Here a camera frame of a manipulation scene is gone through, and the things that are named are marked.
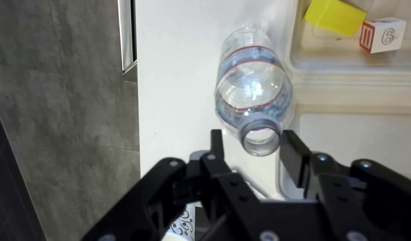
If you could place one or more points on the yellow block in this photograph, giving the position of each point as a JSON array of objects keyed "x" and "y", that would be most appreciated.
[{"x": 336, "y": 16}]

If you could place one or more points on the patterned paper cup near towel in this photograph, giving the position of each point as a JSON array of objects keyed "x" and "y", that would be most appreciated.
[{"x": 186, "y": 226}]

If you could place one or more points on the white red letter block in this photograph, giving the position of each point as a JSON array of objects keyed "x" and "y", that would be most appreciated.
[{"x": 381, "y": 35}]

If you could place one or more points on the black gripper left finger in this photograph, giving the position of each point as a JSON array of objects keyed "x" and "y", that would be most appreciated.
[{"x": 221, "y": 184}]

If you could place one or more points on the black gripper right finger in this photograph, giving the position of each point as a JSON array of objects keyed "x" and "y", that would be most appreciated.
[{"x": 302, "y": 173}]

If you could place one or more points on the clear plastic water bottle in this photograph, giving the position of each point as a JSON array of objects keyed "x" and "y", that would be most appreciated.
[{"x": 253, "y": 95}]

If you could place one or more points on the beige takeout clamshell container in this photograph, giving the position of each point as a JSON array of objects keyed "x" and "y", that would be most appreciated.
[{"x": 351, "y": 103}]

